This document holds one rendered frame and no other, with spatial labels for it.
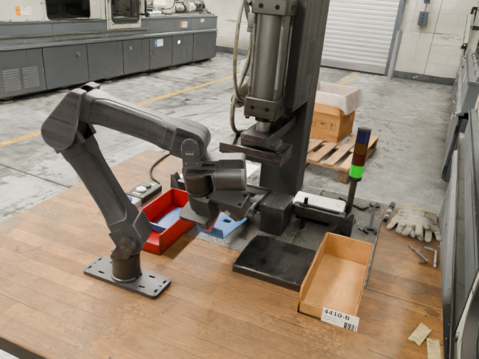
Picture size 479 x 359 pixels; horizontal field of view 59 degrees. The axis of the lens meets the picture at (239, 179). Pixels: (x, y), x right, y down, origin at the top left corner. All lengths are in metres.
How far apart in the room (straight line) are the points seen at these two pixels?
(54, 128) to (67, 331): 0.39
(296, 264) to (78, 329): 0.51
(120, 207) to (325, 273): 0.51
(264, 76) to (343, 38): 9.38
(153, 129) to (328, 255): 0.59
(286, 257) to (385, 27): 9.36
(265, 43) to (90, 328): 0.74
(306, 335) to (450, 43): 9.55
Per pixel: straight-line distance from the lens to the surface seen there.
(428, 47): 10.25
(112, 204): 0.90
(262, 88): 1.09
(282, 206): 1.17
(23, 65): 6.22
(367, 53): 10.36
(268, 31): 1.07
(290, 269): 1.04
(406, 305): 1.06
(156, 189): 1.36
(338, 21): 10.46
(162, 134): 0.80
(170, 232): 1.10
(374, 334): 0.96
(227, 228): 1.03
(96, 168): 0.88
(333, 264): 1.12
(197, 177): 0.82
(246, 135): 1.11
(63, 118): 0.85
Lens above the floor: 1.52
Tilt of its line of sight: 24 degrees down
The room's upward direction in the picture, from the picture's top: 5 degrees clockwise
